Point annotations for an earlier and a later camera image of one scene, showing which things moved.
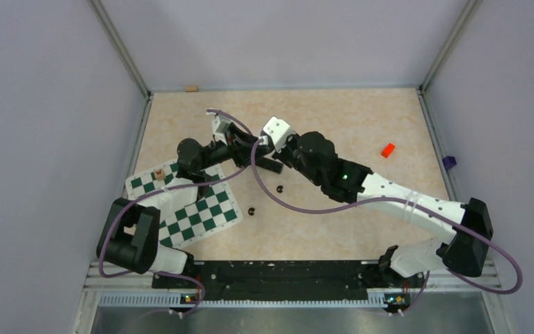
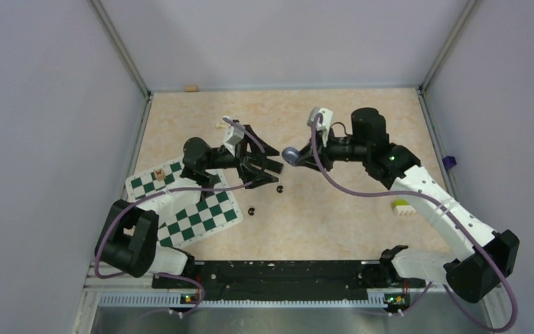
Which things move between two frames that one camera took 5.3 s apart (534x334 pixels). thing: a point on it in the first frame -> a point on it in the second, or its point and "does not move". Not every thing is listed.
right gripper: (280, 154) -> (308, 156)
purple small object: (449, 161) does not move
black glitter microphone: (270, 165) does not move
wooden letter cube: (160, 174) does not move
